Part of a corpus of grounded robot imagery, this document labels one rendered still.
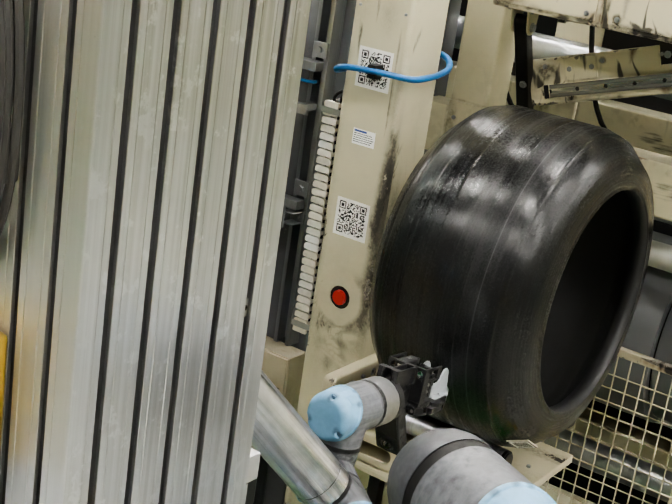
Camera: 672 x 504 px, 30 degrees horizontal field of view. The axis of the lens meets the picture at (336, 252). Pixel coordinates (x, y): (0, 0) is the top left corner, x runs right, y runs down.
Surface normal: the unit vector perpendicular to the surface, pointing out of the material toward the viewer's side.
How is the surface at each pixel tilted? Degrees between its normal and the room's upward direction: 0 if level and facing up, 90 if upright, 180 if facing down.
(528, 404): 96
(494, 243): 64
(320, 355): 90
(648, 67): 90
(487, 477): 15
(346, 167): 90
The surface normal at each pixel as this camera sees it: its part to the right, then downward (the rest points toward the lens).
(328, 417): -0.55, 0.07
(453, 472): -0.40, -0.76
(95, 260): 0.78, 0.30
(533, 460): 0.14, -0.94
